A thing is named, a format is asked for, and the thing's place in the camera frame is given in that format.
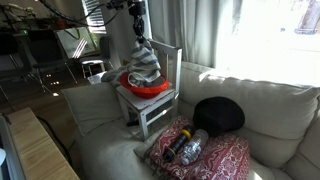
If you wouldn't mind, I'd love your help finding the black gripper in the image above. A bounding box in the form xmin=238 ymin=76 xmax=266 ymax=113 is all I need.
xmin=128 ymin=0 xmax=146 ymax=44

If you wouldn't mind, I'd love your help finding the grey white striped cloth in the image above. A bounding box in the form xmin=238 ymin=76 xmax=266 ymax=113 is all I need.
xmin=127 ymin=38 xmax=161 ymax=87

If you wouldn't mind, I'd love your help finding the orange sequined hat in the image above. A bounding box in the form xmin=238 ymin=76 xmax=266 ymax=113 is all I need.
xmin=119 ymin=73 xmax=169 ymax=99

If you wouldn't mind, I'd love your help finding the small white wooden chair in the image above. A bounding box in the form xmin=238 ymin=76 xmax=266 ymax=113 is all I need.
xmin=117 ymin=40 xmax=182 ymax=140

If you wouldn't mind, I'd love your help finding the black office chair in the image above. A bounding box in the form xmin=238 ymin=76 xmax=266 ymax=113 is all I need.
xmin=28 ymin=29 xmax=77 ymax=92

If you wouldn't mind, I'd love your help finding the red white patterned cloth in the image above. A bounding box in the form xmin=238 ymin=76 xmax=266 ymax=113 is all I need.
xmin=148 ymin=116 xmax=250 ymax=180

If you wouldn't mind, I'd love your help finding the small white stool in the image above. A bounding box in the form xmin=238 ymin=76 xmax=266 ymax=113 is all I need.
xmin=81 ymin=60 xmax=105 ymax=78

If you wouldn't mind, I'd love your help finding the grey white patterned pillow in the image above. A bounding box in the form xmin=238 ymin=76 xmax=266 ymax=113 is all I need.
xmin=101 ymin=65 xmax=128 ymax=88

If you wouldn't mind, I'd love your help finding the white tote bag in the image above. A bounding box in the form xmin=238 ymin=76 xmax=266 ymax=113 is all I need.
xmin=56 ymin=27 xmax=97 ymax=59

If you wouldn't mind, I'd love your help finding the white curtain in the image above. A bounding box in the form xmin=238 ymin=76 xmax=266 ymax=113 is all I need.
xmin=143 ymin=0 xmax=243 ymax=68

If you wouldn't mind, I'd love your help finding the beige sofa cushion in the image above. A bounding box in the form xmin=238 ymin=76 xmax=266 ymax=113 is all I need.
xmin=62 ymin=83 xmax=123 ymax=137

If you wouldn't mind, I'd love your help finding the black round cushion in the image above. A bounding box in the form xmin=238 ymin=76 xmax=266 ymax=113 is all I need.
xmin=193 ymin=97 xmax=245 ymax=137

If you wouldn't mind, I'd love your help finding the clear plastic water bottle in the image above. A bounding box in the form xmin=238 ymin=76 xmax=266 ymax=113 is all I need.
xmin=181 ymin=129 xmax=209 ymax=165

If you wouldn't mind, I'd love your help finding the light wooden table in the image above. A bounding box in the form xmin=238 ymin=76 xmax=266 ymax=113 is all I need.
xmin=1 ymin=108 xmax=80 ymax=180

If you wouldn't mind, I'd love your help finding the beige sofa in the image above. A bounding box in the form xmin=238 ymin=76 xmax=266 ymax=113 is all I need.
xmin=63 ymin=62 xmax=320 ymax=180

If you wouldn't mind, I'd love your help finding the black cable on floor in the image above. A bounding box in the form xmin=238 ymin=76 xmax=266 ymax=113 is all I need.
xmin=35 ymin=115 xmax=73 ymax=166

